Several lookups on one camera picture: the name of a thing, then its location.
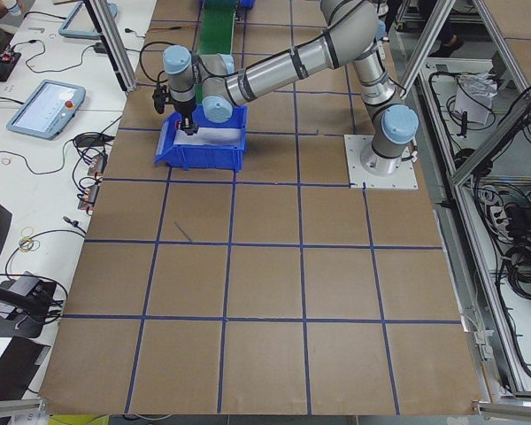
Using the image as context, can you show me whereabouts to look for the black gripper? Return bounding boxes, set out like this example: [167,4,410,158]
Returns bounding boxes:
[174,99,199,135]

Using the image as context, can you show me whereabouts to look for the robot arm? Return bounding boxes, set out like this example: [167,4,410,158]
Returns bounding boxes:
[152,1,419,176]

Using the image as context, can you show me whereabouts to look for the white foam pad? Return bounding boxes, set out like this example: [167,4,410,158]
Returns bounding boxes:
[173,127,242,148]

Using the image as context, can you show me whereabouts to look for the blue bin with foam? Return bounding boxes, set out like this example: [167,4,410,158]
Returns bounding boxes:
[154,105,247,172]

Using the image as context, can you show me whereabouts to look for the green conveyor belt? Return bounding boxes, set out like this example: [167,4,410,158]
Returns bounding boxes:
[193,1,239,104]

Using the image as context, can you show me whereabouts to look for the blue bin right side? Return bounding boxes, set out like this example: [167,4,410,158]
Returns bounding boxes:
[238,0,255,9]

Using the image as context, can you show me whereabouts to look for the teach pendant tablet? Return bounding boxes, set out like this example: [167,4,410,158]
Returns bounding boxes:
[58,1,100,41]
[6,80,87,140]

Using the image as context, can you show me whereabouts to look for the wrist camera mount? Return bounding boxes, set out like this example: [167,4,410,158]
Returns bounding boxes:
[152,83,172,114]

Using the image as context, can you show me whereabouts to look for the aluminium frame post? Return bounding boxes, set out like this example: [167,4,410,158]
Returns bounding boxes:
[84,0,137,93]

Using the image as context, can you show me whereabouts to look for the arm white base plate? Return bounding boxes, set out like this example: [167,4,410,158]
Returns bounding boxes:
[344,135,419,190]

